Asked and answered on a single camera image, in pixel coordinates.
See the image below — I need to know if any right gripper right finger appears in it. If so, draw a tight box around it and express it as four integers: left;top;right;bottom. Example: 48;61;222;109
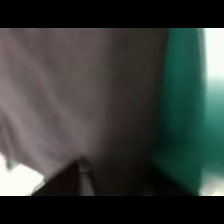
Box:
87;159;151;197

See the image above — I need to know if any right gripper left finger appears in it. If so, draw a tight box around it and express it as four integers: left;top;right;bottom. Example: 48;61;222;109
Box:
31;159;82;197

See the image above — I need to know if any dark brown shirt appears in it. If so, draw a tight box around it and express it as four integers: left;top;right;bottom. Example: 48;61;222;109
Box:
0;28;174;197

